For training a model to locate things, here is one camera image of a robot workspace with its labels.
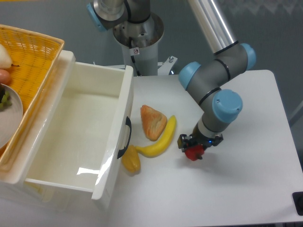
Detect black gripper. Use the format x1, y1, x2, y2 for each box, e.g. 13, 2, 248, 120
177, 129, 223, 152

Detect red bell pepper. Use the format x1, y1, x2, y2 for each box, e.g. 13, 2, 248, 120
185, 144, 205, 161

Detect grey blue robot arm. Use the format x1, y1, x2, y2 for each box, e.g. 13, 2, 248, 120
87, 0, 256, 152

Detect yellow bell pepper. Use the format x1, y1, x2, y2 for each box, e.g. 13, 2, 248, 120
122, 145, 141, 173

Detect yellow banana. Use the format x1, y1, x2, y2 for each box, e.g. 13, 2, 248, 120
135, 115, 177, 157

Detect orange croissant bread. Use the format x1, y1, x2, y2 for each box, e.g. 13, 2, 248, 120
140, 105, 167, 141

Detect black corner device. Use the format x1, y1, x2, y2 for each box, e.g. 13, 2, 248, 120
292, 192, 303, 216

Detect white plastic drawer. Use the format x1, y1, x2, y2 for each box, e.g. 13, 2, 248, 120
27, 62, 134, 210

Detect yellow woven basket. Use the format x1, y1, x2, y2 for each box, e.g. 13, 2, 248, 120
0, 25, 64, 165

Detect white plate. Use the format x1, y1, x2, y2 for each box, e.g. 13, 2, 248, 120
0, 84, 23, 148

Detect white drawer cabinet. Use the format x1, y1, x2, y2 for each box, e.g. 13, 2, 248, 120
0, 51, 75, 210

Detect green grapes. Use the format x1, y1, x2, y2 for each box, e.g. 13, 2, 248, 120
0, 90, 12, 110

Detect pink peach fruit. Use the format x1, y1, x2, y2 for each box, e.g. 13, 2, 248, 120
0, 69, 11, 85

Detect white pear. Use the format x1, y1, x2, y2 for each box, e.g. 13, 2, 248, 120
0, 45, 19, 70

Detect black drawer handle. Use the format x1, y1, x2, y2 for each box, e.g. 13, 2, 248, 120
117, 116, 132, 159

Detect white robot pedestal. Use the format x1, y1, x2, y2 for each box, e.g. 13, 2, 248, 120
113, 13, 178, 76

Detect black cable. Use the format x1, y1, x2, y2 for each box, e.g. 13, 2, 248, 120
128, 37, 143, 77

